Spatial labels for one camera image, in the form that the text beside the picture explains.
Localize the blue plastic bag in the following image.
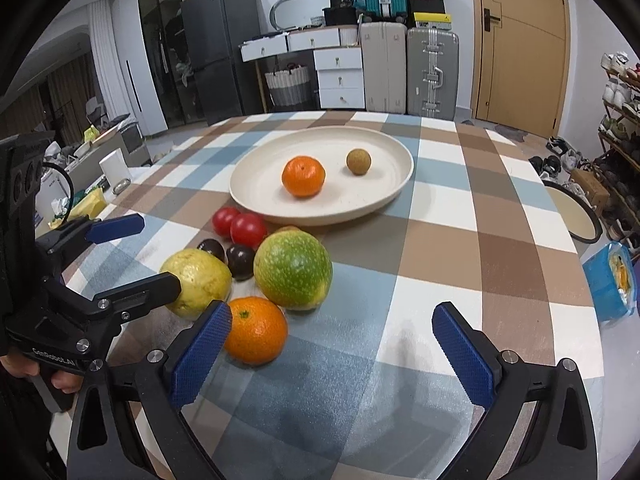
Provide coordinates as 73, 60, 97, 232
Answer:
582, 241, 639, 322

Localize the white drawer desk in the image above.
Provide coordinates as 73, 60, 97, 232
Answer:
239, 26, 367, 111

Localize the beige suitcase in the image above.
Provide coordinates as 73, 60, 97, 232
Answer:
360, 22, 409, 115

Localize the yellow black box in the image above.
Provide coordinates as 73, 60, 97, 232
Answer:
413, 12, 453, 31

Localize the yellow packet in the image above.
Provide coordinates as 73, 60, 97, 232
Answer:
74, 192, 109, 219

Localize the cardboard box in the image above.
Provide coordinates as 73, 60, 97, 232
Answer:
570, 167, 612, 209

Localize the red tomato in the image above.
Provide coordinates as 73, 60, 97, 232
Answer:
212, 207, 241, 236
230, 213, 269, 250

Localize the dark purple plum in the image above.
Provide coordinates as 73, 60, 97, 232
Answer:
226, 244, 258, 281
196, 239, 226, 264

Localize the group of shoes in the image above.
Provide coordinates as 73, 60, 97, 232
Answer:
528, 135, 595, 197

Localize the wooden door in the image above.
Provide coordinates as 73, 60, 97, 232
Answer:
470, 0, 572, 139

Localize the woven laundry basket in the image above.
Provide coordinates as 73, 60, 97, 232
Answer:
264, 64, 312, 108

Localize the person's left hand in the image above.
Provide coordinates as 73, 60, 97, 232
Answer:
0, 354, 84, 396

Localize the oval mirror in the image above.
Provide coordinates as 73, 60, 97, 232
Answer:
270, 0, 332, 32

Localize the checked tablecloth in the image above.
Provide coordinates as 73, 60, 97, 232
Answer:
62, 110, 604, 480

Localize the round black rimmed basin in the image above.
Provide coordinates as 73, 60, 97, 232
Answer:
542, 180, 604, 244

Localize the wooden shoe rack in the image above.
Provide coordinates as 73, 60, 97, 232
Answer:
596, 52, 640, 253

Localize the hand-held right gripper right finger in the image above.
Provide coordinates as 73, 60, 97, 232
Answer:
432, 302, 599, 480

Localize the large green yellow guava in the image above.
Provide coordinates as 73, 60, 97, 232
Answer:
253, 230, 334, 311

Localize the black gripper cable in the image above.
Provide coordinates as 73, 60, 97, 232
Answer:
42, 162, 76, 222

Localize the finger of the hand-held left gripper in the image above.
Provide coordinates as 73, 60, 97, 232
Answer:
60, 271, 182, 322
36, 213, 146, 275

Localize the silver suitcase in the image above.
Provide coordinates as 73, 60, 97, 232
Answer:
406, 27, 460, 120

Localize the dark grey refrigerator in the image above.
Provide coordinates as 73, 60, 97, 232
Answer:
180, 0, 266, 126

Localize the white wardrobe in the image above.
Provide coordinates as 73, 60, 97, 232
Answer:
111, 0, 201, 137

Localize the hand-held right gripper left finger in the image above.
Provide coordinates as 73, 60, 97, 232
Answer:
67, 300, 234, 480

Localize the small orange mandarin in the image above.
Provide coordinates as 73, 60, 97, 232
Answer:
281, 156, 327, 199

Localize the large orange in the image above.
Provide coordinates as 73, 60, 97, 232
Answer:
223, 296, 289, 365

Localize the brown curtain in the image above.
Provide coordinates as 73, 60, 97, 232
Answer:
0, 52, 99, 134

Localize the cream round plate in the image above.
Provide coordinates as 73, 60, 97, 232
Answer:
229, 127, 415, 226

